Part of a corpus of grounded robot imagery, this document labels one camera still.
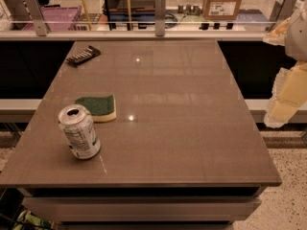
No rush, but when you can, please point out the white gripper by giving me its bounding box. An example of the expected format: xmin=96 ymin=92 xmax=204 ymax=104
xmin=263 ymin=1 xmax=307 ymax=128

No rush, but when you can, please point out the silver green 7up can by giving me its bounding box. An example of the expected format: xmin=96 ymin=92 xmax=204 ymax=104
xmin=59 ymin=104 xmax=101 ymax=159

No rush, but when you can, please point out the cardboard box with label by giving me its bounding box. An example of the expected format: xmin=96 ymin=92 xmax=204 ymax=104
xmin=202 ymin=0 xmax=242 ymax=20

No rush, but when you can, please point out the green yellow sponge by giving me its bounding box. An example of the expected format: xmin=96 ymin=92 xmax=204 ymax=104
xmin=75 ymin=95 xmax=117 ymax=123

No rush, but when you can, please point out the purple plastic crate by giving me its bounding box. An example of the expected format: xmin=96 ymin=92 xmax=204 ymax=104
xmin=22 ymin=5 xmax=83 ymax=32

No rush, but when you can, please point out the right metal railing post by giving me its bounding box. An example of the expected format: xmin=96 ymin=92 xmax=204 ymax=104
xmin=268 ymin=0 xmax=304 ymax=31

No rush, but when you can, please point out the metal railing post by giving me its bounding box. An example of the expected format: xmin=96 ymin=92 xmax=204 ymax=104
xmin=24 ymin=0 xmax=49 ymax=36
xmin=154 ymin=0 xmax=166 ymax=36
xmin=268 ymin=0 xmax=304 ymax=31

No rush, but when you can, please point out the middle metal railing post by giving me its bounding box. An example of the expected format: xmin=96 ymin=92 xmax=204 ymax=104
xmin=154 ymin=0 xmax=166 ymax=36

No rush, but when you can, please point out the yellow broom handle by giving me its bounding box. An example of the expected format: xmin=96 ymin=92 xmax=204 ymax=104
xmin=81 ymin=0 xmax=92 ymax=31

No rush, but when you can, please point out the left metal railing post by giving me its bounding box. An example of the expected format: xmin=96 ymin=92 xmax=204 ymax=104
xmin=24 ymin=0 xmax=49 ymax=36

